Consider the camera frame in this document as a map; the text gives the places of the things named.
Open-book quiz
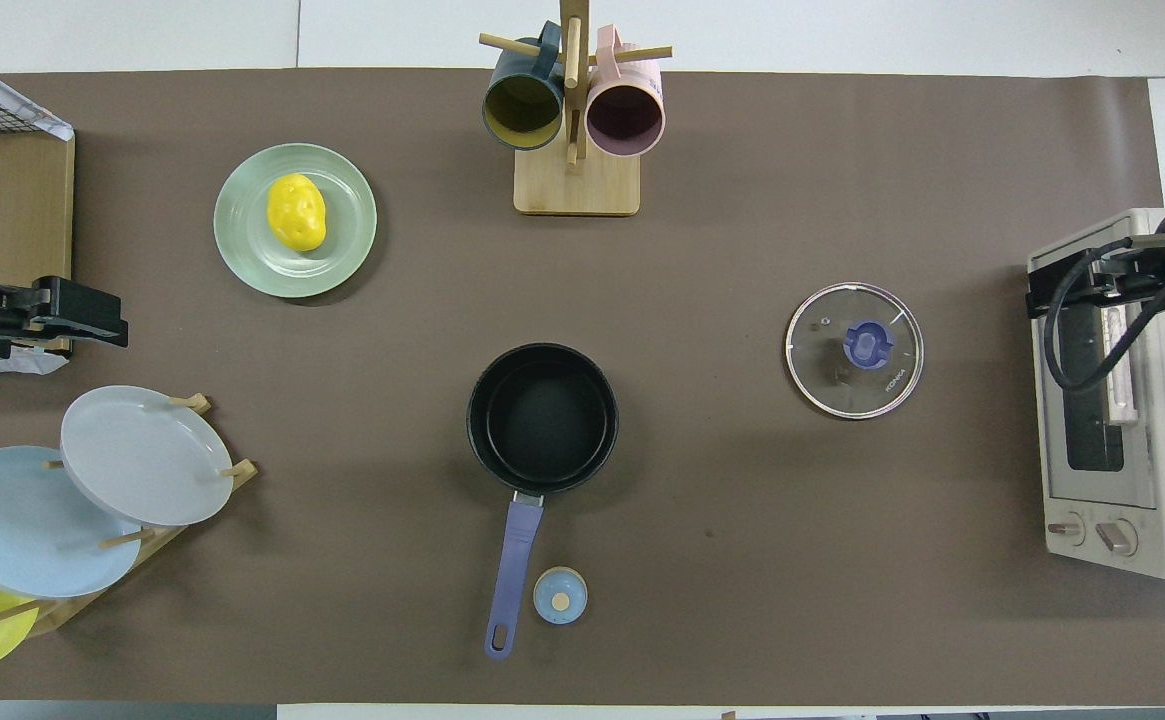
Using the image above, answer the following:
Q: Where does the brown table mat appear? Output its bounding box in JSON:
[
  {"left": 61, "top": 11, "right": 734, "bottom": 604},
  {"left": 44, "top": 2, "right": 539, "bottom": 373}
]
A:
[{"left": 0, "top": 68, "right": 1165, "bottom": 706}]

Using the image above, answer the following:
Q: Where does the black wire basket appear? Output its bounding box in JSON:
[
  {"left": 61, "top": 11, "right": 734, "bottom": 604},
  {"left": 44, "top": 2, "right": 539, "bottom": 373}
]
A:
[{"left": 0, "top": 85, "right": 53, "bottom": 138}]

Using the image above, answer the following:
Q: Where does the grey plate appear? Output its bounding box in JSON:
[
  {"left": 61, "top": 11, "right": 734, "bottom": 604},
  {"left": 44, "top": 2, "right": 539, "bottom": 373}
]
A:
[{"left": 60, "top": 385, "right": 235, "bottom": 528}]

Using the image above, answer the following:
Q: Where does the glass lid blue knob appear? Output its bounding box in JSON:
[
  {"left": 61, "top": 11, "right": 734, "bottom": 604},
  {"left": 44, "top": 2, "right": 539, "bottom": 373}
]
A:
[{"left": 785, "top": 282, "right": 925, "bottom": 419}]

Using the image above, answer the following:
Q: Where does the dark blue mug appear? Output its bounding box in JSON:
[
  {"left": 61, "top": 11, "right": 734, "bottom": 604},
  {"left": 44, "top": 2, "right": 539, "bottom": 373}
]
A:
[{"left": 482, "top": 22, "right": 566, "bottom": 152}]

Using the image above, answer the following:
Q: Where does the wooden plate rack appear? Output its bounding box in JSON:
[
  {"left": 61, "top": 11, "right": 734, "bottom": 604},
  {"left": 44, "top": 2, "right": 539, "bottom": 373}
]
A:
[{"left": 0, "top": 393, "right": 259, "bottom": 641}]

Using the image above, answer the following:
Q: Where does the white plastic bag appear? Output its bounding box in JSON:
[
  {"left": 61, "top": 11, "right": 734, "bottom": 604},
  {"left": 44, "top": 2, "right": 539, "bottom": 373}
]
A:
[
  {"left": 0, "top": 330, "right": 71, "bottom": 377},
  {"left": 0, "top": 48, "right": 75, "bottom": 142}
]

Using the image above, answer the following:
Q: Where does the wooden shelf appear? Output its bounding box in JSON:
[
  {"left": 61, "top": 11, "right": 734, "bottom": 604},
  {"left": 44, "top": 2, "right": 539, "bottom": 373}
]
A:
[{"left": 0, "top": 75, "right": 76, "bottom": 356}]

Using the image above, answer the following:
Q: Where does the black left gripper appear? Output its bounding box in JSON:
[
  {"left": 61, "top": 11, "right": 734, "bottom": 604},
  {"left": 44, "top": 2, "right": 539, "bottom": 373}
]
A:
[{"left": 0, "top": 277, "right": 130, "bottom": 359}]

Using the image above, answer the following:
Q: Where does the pink mug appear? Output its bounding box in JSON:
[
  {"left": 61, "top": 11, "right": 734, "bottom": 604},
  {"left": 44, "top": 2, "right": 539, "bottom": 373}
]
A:
[{"left": 585, "top": 25, "right": 666, "bottom": 159}]

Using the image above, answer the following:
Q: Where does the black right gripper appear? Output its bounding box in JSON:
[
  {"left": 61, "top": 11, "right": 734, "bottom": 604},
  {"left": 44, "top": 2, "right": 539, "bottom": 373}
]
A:
[{"left": 1028, "top": 232, "right": 1165, "bottom": 321}]

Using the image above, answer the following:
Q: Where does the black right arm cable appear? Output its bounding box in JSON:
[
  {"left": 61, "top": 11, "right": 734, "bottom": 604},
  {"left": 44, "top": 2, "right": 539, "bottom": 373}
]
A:
[{"left": 1042, "top": 238, "right": 1165, "bottom": 393}]

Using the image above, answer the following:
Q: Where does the yellow potato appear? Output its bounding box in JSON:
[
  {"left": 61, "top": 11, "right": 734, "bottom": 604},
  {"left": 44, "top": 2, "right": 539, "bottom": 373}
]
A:
[{"left": 266, "top": 173, "right": 328, "bottom": 253}]

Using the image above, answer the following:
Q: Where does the black pot purple handle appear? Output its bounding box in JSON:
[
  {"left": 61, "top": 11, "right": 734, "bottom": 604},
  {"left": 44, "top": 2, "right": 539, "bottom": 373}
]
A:
[{"left": 466, "top": 343, "right": 620, "bottom": 661}]

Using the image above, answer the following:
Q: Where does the light blue plate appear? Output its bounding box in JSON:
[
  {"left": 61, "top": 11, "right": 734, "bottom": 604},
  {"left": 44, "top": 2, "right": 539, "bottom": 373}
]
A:
[{"left": 0, "top": 446, "right": 143, "bottom": 600}]

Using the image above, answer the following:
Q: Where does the light green plate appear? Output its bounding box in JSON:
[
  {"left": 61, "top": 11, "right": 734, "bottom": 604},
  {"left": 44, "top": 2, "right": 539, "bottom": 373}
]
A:
[{"left": 213, "top": 143, "right": 379, "bottom": 299}]

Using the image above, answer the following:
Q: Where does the wooden mug tree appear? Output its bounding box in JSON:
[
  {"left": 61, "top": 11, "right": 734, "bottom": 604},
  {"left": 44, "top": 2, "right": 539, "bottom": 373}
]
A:
[{"left": 479, "top": 0, "right": 674, "bottom": 217}]

